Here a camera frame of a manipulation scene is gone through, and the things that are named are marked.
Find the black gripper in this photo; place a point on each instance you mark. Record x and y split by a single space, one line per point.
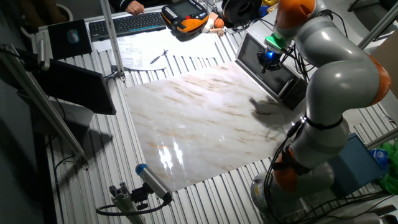
272 60

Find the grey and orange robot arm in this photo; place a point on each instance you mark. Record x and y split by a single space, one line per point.
335 81

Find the dark sleeved forearm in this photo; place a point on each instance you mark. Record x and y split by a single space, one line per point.
121 3

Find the person's hand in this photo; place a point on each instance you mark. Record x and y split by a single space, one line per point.
135 7

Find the tiny toy soccer ball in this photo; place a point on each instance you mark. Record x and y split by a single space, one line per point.
224 29

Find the wooden block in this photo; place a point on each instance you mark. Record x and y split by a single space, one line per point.
216 31

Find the black filament spool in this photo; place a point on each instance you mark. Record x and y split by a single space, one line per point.
241 11

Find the small toy basketball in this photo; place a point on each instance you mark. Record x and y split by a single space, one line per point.
219 23

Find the white gourd shaped toy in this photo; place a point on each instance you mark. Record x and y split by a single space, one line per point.
207 25

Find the small wooden cube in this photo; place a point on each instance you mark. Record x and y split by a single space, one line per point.
213 16

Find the printed paper sheet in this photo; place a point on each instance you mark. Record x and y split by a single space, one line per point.
136 56
192 46

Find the orange and black teach pendant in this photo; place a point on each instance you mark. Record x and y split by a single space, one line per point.
186 15

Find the white marble pattern mat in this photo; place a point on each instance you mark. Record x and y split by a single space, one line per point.
192 124

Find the black pen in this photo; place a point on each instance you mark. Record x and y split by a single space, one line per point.
159 56

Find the brown cardboard panel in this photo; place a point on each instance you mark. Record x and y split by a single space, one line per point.
387 62

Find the blue box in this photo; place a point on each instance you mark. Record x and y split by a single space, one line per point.
357 165

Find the black keyboard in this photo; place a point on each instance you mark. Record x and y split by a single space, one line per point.
127 25

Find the blue and white packet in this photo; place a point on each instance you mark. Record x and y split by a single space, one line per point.
378 157

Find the green cloth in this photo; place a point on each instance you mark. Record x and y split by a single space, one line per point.
390 180

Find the black monitor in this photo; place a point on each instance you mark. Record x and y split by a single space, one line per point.
74 87

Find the grey computer mouse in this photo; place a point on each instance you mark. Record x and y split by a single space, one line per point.
73 36

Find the white round bucket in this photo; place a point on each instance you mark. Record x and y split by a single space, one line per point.
65 11

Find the black mouse pad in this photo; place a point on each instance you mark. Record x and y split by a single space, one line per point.
59 46

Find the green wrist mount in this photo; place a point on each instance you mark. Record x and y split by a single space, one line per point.
275 42

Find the aluminium frame beam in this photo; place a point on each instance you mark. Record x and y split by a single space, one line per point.
377 26
40 102
382 138

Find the aluminium frame post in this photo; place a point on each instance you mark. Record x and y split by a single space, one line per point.
112 40

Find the silver camera with blue end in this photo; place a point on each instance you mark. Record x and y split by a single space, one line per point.
154 182

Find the aluminium camera mount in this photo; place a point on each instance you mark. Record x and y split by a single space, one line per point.
126 205

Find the silver depth camera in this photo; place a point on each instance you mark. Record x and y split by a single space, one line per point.
43 54

